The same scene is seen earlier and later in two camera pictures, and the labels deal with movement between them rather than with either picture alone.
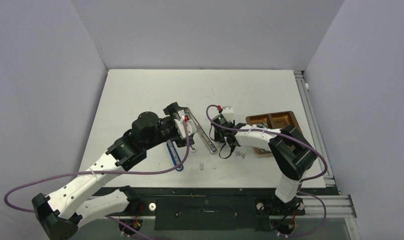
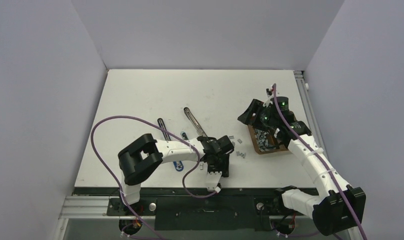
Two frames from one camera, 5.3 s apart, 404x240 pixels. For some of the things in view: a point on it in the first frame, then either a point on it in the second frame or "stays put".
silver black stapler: x=201 y=133 stays put
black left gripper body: x=167 y=127 to x=219 y=164
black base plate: x=217 y=209 stays put
